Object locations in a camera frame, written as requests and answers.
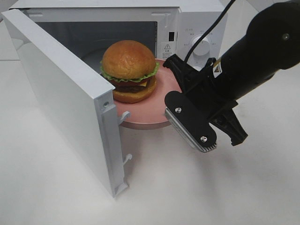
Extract burger with lettuce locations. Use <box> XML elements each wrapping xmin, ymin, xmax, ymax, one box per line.
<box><xmin>100</xmin><ymin>40</ymin><xmax>159</xmax><ymax>104</ymax></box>

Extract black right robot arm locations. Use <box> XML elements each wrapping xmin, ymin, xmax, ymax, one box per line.
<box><xmin>163</xmin><ymin>0</ymin><xmax>300</xmax><ymax>152</ymax></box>

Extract black camera cable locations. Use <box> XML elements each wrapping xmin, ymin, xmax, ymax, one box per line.
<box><xmin>184</xmin><ymin>0</ymin><xmax>236</xmax><ymax>64</ymax></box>

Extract upper white microwave knob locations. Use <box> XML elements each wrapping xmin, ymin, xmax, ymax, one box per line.
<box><xmin>189</xmin><ymin>35</ymin><xmax>211</xmax><ymax>56</ymax></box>

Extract white microwave oven body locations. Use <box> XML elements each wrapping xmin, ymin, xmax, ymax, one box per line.
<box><xmin>8</xmin><ymin>0</ymin><xmax>226</xmax><ymax>71</ymax></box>

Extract pink round plate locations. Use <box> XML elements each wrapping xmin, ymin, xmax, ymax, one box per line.
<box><xmin>114</xmin><ymin>59</ymin><xmax>181</xmax><ymax>130</ymax></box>

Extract white microwave door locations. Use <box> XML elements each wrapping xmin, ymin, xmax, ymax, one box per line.
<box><xmin>3</xmin><ymin>9</ymin><xmax>129</xmax><ymax>196</ymax></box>

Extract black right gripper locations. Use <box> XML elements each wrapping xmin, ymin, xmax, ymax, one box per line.
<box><xmin>163</xmin><ymin>54</ymin><xmax>248</xmax><ymax>146</ymax></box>

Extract white warning label sticker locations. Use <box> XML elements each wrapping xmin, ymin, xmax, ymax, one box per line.
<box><xmin>160</xmin><ymin>42</ymin><xmax>174</xmax><ymax>60</ymax></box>

